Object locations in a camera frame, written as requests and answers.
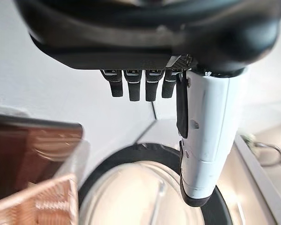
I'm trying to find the round glass washing machine door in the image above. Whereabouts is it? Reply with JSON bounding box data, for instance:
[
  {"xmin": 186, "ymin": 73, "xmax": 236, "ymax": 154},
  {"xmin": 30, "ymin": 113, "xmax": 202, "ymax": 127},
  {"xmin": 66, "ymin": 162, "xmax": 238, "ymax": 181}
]
[{"xmin": 78, "ymin": 141, "xmax": 235, "ymax": 225}]

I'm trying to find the potted flower plant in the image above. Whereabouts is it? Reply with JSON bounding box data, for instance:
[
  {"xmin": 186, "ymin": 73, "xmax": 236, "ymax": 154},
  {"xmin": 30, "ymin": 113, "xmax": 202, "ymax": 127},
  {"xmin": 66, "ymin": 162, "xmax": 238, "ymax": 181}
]
[{"xmin": 242, "ymin": 133, "xmax": 258, "ymax": 148}]

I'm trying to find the slender metal faucet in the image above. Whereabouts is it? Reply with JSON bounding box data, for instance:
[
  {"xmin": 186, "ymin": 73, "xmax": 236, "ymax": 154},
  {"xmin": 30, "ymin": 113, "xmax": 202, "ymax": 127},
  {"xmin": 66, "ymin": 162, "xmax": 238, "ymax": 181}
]
[{"xmin": 254, "ymin": 142, "xmax": 281, "ymax": 167}]

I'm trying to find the white counter cabinet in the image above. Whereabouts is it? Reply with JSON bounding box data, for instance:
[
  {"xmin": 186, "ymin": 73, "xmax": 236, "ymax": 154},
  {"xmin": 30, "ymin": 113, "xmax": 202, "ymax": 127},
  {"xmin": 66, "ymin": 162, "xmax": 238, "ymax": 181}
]
[{"xmin": 214, "ymin": 121, "xmax": 281, "ymax": 225}]

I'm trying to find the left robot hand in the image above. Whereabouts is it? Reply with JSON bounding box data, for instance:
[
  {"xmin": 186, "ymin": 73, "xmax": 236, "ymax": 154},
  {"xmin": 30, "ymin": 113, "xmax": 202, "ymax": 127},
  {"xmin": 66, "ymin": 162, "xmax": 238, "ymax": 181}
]
[{"xmin": 14, "ymin": 0, "xmax": 281, "ymax": 208}]

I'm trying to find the brown wooden stool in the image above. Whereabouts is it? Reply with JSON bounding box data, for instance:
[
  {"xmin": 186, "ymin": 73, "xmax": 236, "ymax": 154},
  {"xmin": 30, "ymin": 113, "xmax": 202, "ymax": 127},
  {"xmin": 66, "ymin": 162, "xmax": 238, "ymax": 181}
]
[{"xmin": 0, "ymin": 112, "xmax": 84, "ymax": 203}]

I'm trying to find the rectangular wicker basket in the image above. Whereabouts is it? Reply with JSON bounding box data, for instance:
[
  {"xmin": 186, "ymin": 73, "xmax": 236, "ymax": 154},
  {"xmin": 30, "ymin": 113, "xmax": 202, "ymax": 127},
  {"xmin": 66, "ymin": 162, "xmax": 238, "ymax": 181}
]
[{"xmin": 0, "ymin": 175, "xmax": 80, "ymax": 225}]

